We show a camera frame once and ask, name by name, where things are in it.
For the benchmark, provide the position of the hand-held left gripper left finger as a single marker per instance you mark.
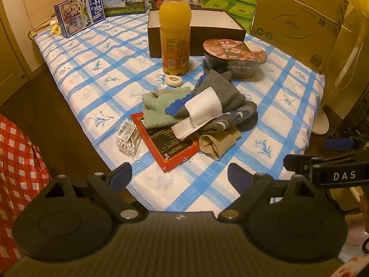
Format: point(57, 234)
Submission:
point(121, 173)

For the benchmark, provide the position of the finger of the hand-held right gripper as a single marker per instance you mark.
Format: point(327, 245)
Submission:
point(338, 144)
point(297, 164)

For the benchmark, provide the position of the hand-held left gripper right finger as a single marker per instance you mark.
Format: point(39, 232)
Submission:
point(237, 173)

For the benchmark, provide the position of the patterned knit sock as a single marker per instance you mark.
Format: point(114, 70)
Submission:
point(230, 119)

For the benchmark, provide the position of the grey towel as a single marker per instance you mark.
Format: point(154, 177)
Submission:
point(227, 92)

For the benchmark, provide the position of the white scrunchie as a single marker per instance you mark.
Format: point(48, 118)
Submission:
point(167, 82)

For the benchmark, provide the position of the brown cardboard box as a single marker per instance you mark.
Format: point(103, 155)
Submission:
point(201, 43)

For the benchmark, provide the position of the cotton swab bag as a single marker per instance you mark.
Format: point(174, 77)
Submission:
point(126, 147)

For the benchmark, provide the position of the white fan stand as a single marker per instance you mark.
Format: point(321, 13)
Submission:
point(320, 119)

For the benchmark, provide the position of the beige sock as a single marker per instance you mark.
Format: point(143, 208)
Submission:
point(213, 144)

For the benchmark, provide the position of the red flat packet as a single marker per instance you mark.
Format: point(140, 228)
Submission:
point(161, 140)

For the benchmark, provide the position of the green towel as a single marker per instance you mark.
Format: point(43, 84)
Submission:
point(155, 112)

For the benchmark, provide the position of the white sock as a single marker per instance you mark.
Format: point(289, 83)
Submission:
point(204, 104)

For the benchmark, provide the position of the blue trimmed grey cloth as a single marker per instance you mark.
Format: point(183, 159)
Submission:
point(174, 107)

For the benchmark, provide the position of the red checked bag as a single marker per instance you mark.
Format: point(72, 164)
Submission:
point(17, 173)

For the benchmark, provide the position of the blue checked bed sheet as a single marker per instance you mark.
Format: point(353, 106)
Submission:
point(86, 72)

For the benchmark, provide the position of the instant noodle bowl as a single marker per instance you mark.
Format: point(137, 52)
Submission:
point(233, 52)

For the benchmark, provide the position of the large cardboard box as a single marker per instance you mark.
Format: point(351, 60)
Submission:
point(294, 20)

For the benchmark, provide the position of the orange juice bottle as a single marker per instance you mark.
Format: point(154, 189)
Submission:
point(175, 28)

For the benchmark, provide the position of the yellow small packet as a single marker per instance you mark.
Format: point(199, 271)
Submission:
point(56, 29)

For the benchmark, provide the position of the wooden cabinet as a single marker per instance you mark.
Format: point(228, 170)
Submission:
point(11, 52)

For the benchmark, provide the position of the blue milk carton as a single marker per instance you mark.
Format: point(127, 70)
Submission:
point(77, 11)

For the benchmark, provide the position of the red printed box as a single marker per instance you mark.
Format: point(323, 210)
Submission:
point(155, 4)

